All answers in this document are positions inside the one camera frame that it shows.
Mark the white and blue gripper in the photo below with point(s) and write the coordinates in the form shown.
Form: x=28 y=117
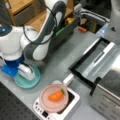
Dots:
x=17 y=66

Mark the orange carrot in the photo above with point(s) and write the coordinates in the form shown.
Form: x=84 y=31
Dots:
x=56 y=96

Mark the pink round plate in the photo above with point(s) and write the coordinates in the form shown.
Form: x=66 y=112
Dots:
x=51 y=106

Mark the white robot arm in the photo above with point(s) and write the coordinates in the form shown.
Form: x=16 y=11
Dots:
x=20 y=43

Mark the wooden box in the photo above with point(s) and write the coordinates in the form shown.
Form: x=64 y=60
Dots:
x=34 y=13

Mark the open oven glass door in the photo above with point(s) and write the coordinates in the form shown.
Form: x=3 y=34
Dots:
x=87 y=67

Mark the silver toaster oven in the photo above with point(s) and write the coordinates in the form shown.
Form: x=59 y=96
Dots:
x=106 y=96

